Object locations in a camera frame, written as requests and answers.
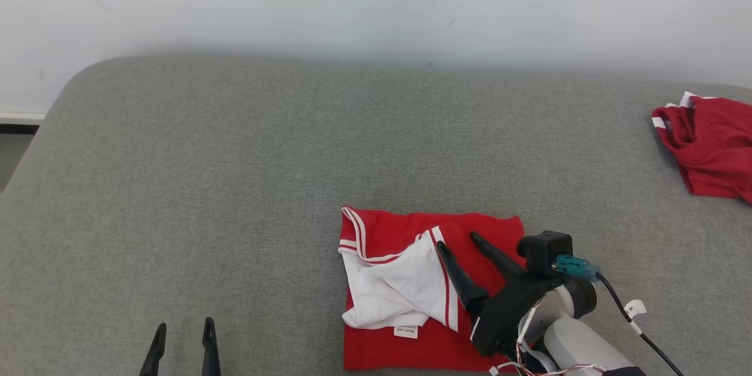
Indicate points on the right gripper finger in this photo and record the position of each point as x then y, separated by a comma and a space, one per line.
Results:
461, 282
499, 258

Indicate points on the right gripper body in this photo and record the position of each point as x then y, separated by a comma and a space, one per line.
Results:
508, 311

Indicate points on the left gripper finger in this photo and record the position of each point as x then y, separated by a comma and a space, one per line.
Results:
210, 352
154, 355

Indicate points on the red and white shirt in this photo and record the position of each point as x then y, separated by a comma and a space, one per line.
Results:
399, 282

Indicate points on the red shorts with white stripe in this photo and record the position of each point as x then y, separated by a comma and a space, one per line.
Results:
714, 147

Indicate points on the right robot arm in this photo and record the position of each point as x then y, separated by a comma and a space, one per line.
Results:
578, 341

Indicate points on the black baseboard strip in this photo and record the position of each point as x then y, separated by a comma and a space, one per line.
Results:
17, 128

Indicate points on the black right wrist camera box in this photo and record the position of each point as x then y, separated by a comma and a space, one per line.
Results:
545, 251

